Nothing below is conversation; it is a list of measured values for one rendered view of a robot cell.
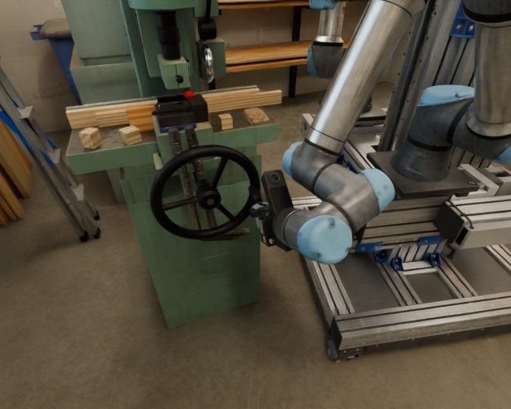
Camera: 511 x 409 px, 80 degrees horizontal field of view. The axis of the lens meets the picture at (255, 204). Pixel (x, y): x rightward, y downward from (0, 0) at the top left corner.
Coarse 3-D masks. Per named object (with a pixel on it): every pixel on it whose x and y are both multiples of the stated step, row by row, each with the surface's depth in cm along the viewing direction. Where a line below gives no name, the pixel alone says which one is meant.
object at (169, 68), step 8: (160, 56) 91; (160, 64) 91; (168, 64) 84; (176, 64) 85; (184, 64) 86; (168, 72) 85; (176, 72) 86; (184, 72) 87; (168, 80) 87; (184, 80) 88; (168, 88) 88; (176, 88) 93
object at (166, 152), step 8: (152, 120) 81; (200, 128) 77; (208, 128) 77; (160, 136) 74; (168, 136) 75; (184, 136) 76; (200, 136) 78; (208, 136) 78; (160, 144) 75; (168, 144) 76; (184, 144) 77; (200, 144) 79; (160, 152) 77; (168, 152) 77; (168, 160) 78
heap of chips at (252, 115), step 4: (256, 108) 100; (240, 112) 101; (244, 112) 99; (248, 112) 97; (252, 112) 96; (256, 112) 96; (260, 112) 97; (244, 116) 98; (248, 116) 96; (252, 116) 95; (256, 116) 95; (260, 116) 95; (264, 116) 96; (248, 120) 95; (252, 120) 94; (256, 120) 95; (260, 120) 95; (264, 120) 95; (268, 120) 96
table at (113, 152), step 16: (224, 112) 101; (80, 128) 91; (112, 128) 91; (240, 128) 91; (256, 128) 93; (272, 128) 94; (80, 144) 83; (112, 144) 83; (144, 144) 83; (224, 144) 92; (240, 144) 94; (80, 160) 80; (96, 160) 81; (112, 160) 83; (128, 160) 84; (144, 160) 86; (160, 160) 82; (208, 160) 82
